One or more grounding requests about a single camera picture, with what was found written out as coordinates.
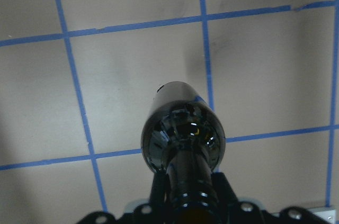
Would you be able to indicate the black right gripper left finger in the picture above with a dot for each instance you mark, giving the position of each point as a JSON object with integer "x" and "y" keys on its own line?
{"x": 158, "y": 189}

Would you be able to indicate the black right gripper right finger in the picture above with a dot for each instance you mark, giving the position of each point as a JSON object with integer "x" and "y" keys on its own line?
{"x": 223, "y": 189}

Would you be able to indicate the dark wine bottle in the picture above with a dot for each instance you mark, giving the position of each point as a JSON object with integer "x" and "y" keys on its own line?
{"x": 183, "y": 138}

